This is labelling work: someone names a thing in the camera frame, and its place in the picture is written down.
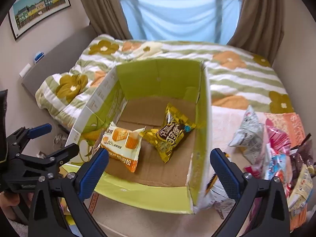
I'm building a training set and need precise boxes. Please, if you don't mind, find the blue shrimp cracker packet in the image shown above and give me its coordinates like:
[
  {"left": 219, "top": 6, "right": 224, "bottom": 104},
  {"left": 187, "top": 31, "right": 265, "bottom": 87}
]
[{"left": 262, "top": 144, "right": 292, "bottom": 198}]

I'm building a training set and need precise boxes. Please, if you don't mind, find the white yellow edged packet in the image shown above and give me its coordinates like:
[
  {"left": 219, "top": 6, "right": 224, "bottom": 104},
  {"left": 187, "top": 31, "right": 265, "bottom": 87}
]
[{"left": 205, "top": 166, "right": 235, "bottom": 219}]

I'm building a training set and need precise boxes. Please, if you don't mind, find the brown chocolate snack packet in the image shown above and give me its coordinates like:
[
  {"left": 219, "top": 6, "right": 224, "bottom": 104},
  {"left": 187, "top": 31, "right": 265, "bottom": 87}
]
[{"left": 290, "top": 133, "right": 315, "bottom": 179}]

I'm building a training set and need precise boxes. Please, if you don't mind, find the cream blue snack packet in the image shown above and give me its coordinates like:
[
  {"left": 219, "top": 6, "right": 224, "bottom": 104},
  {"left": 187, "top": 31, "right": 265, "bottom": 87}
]
[{"left": 288, "top": 164, "right": 313, "bottom": 217}]

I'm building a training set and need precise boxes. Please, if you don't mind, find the person left hand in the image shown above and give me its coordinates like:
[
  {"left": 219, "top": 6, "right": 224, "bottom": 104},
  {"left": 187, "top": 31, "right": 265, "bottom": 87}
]
[{"left": 0, "top": 192, "right": 22, "bottom": 223}]

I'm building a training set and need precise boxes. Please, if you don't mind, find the pink striped snack packet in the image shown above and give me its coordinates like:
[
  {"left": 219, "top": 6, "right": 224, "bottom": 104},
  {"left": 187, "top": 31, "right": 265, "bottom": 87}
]
[{"left": 266, "top": 119, "right": 291, "bottom": 156}]

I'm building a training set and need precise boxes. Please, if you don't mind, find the orange white cake packet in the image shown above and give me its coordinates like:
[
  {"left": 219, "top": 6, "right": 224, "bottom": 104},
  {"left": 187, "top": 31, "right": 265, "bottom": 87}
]
[{"left": 100, "top": 121, "right": 145, "bottom": 173}]

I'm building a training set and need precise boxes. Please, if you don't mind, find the grey white snack packet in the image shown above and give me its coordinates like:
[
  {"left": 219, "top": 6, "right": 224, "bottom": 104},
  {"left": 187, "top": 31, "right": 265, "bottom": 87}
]
[{"left": 229, "top": 105, "right": 263, "bottom": 164}]

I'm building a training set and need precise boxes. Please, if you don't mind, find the blue white object on headboard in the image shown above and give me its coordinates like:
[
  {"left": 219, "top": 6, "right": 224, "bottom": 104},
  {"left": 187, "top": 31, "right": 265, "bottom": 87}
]
[{"left": 33, "top": 52, "right": 44, "bottom": 64}]

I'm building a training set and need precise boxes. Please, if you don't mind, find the grey headboard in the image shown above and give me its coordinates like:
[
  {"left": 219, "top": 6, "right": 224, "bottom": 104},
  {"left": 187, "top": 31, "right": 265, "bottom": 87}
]
[{"left": 21, "top": 25, "right": 98, "bottom": 96}]

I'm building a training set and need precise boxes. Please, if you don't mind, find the orange flowers towel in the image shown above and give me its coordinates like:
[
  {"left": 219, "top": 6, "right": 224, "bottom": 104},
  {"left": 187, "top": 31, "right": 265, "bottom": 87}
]
[{"left": 266, "top": 112, "right": 307, "bottom": 231}]

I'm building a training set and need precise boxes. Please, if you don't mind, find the green cardboard box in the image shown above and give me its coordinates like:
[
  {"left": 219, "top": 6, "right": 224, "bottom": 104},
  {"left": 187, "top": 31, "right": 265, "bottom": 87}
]
[{"left": 67, "top": 59, "right": 212, "bottom": 214}]

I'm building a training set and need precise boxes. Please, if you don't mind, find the framed houses picture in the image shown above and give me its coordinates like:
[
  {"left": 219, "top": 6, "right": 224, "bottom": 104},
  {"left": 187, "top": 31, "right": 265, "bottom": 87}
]
[{"left": 8, "top": 0, "right": 71, "bottom": 40}]

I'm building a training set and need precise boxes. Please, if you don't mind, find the gold black snack packet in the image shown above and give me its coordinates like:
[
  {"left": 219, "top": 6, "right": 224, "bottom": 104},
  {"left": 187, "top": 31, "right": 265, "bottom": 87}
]
[{"left": 140, "top": 103, "right": 196, "bottom": 163}]

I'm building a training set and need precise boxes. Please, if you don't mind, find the floral striped quilt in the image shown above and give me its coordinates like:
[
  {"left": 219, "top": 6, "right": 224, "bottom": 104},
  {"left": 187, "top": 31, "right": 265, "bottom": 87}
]
[{"left": 35, "top": 34, "right": 294, "bottom": 129}]

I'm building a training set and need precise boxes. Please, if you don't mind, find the left brown curtain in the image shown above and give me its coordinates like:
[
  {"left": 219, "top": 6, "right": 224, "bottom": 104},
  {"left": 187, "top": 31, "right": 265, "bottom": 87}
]
[{"left": 81, "top": 0, "right": 132, "bottom": 40}]

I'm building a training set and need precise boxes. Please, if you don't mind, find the brown curtain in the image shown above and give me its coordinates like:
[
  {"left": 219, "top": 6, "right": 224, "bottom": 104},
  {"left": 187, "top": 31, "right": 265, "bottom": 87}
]
[
  {"left": 228, "top": 0, "right": 284, "bottom": 63},
  {"left": 81, "top": 0, "right": 132, "bottom": 40}
]

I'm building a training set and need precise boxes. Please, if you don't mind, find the right brown curtain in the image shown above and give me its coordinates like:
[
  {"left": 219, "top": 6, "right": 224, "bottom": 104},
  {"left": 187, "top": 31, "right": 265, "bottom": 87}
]
[{"left": 228, "top": 0, "right": 284, "bottom": 63}]

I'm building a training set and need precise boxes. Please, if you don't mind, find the blue window sheet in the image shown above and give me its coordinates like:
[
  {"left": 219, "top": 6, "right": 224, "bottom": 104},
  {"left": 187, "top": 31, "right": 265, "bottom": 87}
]
[{"left": 120, "top": 0, "right": 242, "bottom": 44}]

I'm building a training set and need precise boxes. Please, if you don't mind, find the white wall switch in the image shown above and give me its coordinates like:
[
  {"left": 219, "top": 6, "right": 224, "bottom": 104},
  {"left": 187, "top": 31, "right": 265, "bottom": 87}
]
[{"left": 19, "top": 63, "right": 32, "bottom": 79}]

